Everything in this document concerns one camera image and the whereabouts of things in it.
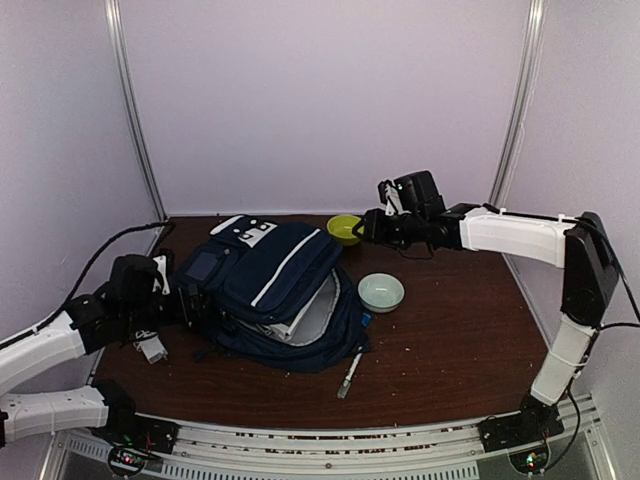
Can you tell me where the lime green bowl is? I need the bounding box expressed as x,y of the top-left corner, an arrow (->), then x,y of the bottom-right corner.
327,214 -> 360,247

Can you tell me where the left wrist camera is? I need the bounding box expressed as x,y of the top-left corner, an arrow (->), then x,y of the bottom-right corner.
152,253 -> 173,296

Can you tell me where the left aluminium corner post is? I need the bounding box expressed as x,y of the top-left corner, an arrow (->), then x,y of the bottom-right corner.
104,0 -> 168,220

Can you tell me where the aluminium front rail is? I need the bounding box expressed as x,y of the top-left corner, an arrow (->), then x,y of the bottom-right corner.
39,392 -> 616,480

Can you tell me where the white green marker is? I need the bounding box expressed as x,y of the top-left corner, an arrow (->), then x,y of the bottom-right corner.
336,352 -> 363,399

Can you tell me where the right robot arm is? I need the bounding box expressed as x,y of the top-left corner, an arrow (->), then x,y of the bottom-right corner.
352,171 -> 628,452

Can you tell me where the black white photo magazine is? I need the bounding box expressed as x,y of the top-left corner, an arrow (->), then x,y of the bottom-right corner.
268,312 -> 311,346

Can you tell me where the navy blue student backpack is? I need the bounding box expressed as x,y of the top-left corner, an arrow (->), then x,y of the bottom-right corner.
174,215 -> 370,373

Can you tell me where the pale blue ceramic bowl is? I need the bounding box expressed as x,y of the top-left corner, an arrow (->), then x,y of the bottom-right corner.
357,273 -> 405,314

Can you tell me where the right aluminium corner post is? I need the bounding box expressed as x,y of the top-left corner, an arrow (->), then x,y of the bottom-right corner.
488,0 -> 546,207

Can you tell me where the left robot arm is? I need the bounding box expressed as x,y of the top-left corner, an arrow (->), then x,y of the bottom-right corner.
1,250 -> 203,447

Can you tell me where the white charger with cable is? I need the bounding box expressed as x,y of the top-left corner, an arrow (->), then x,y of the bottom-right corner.
133,330 -> 168,365

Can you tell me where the aluminium corner post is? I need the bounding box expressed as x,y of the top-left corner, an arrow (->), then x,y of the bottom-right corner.
104,0 -> 168,220
488,0 -> 546,207

